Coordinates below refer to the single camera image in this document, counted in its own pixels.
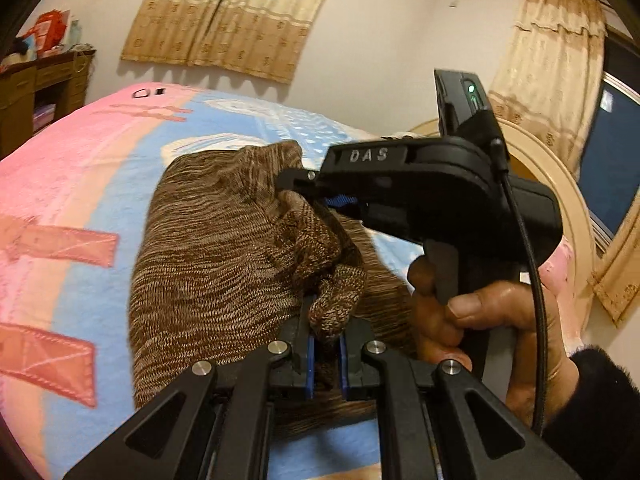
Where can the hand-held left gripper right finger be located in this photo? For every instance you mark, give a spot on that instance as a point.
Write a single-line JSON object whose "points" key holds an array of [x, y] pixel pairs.
{"points": [[344, 366]]}

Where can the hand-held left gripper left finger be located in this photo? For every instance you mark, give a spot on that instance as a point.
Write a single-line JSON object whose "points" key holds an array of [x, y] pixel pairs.
{"points": [[310, 362]]}

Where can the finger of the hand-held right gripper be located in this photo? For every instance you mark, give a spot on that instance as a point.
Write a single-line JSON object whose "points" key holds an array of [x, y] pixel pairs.
{"points": [[300, 182]]}

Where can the brown knitted sweater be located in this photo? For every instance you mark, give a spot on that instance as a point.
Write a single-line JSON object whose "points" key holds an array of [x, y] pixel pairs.
{"points": [[215, 240]]}

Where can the person's right forearm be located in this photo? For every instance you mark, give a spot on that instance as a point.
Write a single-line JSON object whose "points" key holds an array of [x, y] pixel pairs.
{"points": [[600, 410]]}

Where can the person's right hand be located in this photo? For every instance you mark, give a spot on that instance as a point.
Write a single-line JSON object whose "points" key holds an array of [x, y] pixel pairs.
{"points": [[520, 345]]}

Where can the cream wooden headboard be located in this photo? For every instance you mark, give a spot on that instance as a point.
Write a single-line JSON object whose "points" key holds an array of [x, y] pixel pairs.
{"points": [[550, 170]]}

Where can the pink floral pillow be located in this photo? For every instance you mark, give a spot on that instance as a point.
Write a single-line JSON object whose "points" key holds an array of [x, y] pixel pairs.
{"points": [[567, 280]]}

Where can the beige patterned curtain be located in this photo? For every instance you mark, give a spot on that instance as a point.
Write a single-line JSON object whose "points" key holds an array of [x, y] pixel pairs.
{"points": [[550, 60], [170, 25], [270, 25], [620, 280]]}

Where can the dark window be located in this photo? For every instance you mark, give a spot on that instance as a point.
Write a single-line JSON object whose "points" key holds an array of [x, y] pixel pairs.
{"points": [[615, 160]]}

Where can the printed pink and blue blanket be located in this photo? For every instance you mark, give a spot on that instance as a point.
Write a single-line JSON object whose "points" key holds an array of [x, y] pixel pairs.
{"points": [[60, 160]]}

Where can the red bag on desk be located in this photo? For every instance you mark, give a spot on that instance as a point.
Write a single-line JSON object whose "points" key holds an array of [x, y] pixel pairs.
{"points": [[52, 30]]}

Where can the brown wooden desk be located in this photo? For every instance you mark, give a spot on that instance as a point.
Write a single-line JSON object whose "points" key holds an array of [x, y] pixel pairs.
{"points": [[20, 95]]}

